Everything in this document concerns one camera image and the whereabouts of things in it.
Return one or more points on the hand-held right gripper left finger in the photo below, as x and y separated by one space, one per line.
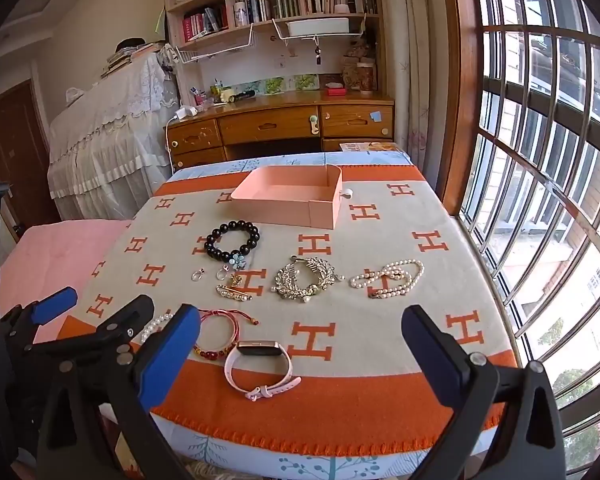
167 355

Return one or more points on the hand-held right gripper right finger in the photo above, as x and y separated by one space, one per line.
430 355

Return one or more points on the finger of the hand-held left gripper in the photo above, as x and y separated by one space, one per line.
127 317
55 305

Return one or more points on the gold pearl bar clip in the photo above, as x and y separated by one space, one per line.
235 293

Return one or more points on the pink smartwatch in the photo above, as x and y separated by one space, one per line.
260 348

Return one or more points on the small gold brooch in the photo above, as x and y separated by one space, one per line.
236 280

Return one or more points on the blue flower charm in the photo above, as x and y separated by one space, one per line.
235 260

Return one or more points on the pink box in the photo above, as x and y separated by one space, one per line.
280 205

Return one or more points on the pink bedsheet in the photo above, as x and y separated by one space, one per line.
50 265

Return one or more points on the orange and beige printed blanket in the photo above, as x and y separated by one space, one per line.
360 320

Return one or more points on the brown wooden door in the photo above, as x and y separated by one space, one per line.
15 150

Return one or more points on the white lace furniture cover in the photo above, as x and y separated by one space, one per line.
110 130

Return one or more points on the white charger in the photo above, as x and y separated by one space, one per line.
186 112

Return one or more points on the food magazine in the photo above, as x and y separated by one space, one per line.
367 147

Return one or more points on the tree print bedsheet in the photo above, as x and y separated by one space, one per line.
290 160

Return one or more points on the metal window grille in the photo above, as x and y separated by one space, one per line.
545 160

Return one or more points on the wooden desk with drawers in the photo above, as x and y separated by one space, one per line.
265 125

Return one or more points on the small desk clutter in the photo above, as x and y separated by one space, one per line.
210 94

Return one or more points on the black flashlight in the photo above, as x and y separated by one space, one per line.
242 95

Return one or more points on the stack of books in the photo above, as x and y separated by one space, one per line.
125 57

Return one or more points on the green drawer latch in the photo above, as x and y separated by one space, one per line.
313 124

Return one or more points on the floral curtain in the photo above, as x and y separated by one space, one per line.
420 85

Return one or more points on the black hat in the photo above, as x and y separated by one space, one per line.
130 42

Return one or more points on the red flat box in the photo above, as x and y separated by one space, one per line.
336 91

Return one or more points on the glass jar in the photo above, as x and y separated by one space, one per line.
366 77

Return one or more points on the green leaf pictures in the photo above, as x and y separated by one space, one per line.
290 83

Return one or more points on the row of red books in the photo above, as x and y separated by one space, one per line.
197 25

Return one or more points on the hanging keys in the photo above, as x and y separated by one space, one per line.
317 55

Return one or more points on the white oblong tray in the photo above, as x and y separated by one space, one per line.
317 26

